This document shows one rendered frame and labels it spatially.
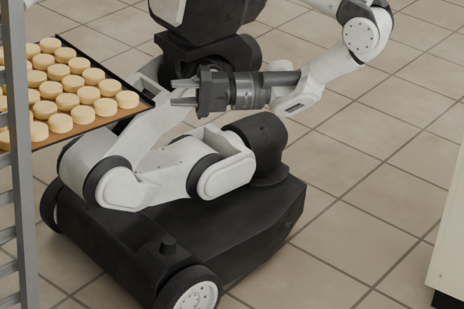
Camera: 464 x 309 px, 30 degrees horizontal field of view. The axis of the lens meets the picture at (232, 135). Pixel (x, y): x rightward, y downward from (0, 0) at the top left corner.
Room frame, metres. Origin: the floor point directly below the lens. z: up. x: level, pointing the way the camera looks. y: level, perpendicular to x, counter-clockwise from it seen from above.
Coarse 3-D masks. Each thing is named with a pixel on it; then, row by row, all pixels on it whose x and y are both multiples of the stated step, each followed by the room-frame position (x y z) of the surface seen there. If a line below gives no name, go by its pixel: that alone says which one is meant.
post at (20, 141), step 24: (0, 0) 1.36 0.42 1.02; (24, 24) 1.36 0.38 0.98; (24, 48) 1.36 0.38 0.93; (24, 72) 1.36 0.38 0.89; (24, 96) 1.36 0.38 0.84; (24, 120) 1.36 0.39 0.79; (24, 144) 1.35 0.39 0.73; (24, 168) 1.35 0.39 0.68; (24, 192) 1.35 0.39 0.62; (24, 216) 1.35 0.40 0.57; (24, 240) 1.35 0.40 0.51; (24, 264) 1.35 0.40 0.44; (24, 288) 1.35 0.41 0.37
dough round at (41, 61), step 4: (36, 56) 1.77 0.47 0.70; (40, 56) 1.77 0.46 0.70; (44, 56) 1.77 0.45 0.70; (48, 56) 1.77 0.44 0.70; (52, 56) 1.78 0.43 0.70; (32, 60) 1.75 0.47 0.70; (36, 60) 1.75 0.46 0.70; (40, 60) 1.75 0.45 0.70; (44, 60) 1.75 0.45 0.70; (48, 60) 1.75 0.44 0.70; (52, 60) 1.76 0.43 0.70; (36, 64) 1.74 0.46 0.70; (40, 64) 1.74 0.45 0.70; (44, 64) 1.74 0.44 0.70; (48, 64) 1.74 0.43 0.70; (52, 64) 1.75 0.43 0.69; (36, 68) 1.74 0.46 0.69; (40, 68) 1.74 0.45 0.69; (44, 68) 1.74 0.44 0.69
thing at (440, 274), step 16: (448, 192) 1.82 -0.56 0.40; (448, 208) 1.81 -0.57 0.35; (448, 224) 1.80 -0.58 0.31; (448, 240) 1.80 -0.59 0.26; (432, 256) 1.81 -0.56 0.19; (448, 256) 1.79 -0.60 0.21; (432, 272) 1.81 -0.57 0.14; (448, 272) 1.78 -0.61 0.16; (448, 288) 1.78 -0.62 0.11; (432, 304) 1.82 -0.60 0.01; (448, 304) 1.80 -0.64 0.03
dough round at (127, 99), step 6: (126, 90) 1.65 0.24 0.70; (120, 96) 1.62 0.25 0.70; (126, 96) 1.63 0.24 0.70; (132, 96) 1.63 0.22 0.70; (138, 96) 1.64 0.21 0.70; (120, 102) 1.61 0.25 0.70; (126, 102) 1.60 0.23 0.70; (132, 102) 1.61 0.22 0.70; (138, 102) 1.63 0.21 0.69; (126, 108) 1.61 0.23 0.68
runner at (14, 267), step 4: (16, 260) 1.36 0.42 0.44; (4, 264) 1.35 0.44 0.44; (8, 264) 1.35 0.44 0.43; (12, 264) 1.36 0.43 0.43; (16, 264) 1.36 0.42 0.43; (0, 268) 1.34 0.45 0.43; (4, 268) 1.34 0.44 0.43; (8, 268) 1.35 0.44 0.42; (12, 268) 1.36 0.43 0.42; (16, 268) 1.36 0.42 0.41; (0, 272) 1.34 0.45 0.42; (4, 272) 1.34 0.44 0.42; (8, 272) 1.35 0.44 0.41; (12, 272) 1.36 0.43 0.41; (0, 276) 1.34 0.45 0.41; (4, 276) 1.34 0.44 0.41
